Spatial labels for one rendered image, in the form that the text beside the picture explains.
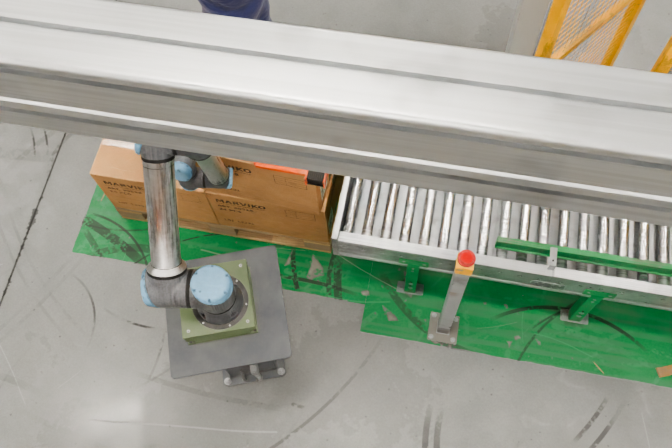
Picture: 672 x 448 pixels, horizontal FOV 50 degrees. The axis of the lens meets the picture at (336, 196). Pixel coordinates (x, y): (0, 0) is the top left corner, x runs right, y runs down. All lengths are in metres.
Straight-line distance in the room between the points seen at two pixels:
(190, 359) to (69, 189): 1.69
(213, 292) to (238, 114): 2.16
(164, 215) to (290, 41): 2.10
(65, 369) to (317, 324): 1.32
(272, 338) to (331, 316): 0.83
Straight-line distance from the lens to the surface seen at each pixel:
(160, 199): 2.66
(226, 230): 4.00
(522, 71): 0.61
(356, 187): 3.51
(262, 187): 3.35
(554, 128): 0.59
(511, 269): 3.36
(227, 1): 2.41
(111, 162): 3.80
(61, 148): 4.62
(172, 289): 2.82
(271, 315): 3.10
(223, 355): 3.09
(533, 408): 3.83
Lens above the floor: 3.70
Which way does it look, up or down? 65 degrees down
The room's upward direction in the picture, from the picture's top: 6 degrees counter-clockwise
